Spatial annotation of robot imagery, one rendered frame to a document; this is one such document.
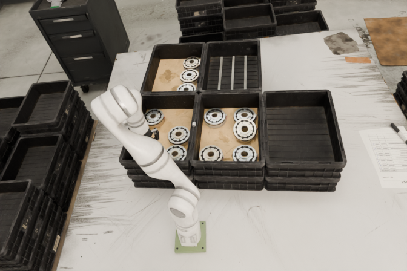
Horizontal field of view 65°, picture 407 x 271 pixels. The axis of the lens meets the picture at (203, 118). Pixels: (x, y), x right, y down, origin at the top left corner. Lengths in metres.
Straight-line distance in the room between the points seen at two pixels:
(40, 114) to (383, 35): 3.06
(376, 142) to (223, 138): 0.71
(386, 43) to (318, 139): 2.13
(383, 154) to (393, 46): 1.94
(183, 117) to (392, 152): 0.97
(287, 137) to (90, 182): 0.96
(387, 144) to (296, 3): 1.65
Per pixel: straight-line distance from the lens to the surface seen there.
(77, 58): 2.92
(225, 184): 1.43
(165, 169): 0.97
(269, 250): 1.36
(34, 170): 2.33
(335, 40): 2.21
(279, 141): 1.44
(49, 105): 2.51
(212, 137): 1.46
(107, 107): 0.85
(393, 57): 3.33
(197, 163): 1.27
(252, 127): 1.42
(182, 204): 1.07
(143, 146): 0.92
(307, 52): 2.10
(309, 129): 1.50
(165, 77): 1.81
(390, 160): 1.65
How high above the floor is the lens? 1.99
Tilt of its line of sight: 49 degrees down
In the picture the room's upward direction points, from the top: 11 degrees counter-clockwise
